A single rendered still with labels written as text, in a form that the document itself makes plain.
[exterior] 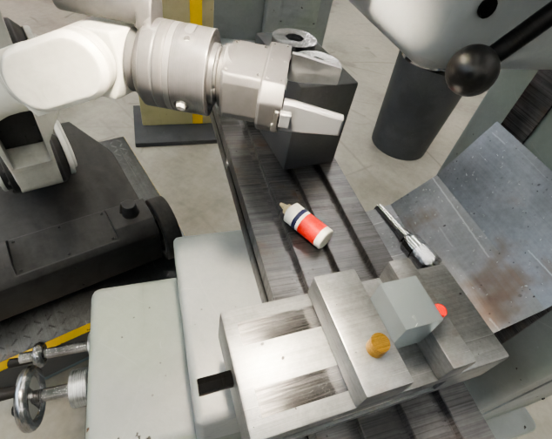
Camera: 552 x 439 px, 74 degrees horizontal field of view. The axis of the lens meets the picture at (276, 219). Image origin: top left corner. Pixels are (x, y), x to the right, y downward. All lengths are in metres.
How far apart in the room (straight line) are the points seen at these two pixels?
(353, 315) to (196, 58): 0.33
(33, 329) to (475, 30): 1.17
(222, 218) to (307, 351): 1.48
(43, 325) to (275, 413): 0.88
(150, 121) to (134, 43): 2.03
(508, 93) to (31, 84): 0.75
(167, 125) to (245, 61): 2.06
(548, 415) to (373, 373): 1.55
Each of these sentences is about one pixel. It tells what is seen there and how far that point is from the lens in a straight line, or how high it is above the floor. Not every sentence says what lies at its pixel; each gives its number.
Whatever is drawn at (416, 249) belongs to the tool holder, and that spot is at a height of 0.90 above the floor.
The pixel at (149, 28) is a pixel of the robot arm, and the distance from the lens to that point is 0.41.
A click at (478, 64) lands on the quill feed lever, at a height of 1.34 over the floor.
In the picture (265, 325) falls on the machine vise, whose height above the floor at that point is 1.00.
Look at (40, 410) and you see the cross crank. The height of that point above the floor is 0.59.
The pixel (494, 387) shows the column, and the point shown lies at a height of 0.67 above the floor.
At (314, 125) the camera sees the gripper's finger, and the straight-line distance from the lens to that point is 0.37.
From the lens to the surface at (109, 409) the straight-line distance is 0.74.
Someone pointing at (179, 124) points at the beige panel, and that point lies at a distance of 2.45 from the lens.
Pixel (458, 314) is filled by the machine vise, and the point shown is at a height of 1.00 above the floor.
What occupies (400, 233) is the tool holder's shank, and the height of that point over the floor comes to 0.88.
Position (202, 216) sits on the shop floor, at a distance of 1.91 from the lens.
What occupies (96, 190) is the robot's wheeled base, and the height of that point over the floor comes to 0.57.
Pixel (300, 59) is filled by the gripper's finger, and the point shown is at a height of 1.24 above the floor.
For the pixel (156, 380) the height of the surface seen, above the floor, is 0.73.
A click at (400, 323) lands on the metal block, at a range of 0.44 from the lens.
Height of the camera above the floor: 1.42
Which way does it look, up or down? 47 degrees down
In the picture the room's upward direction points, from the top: 12 degrees clockwise
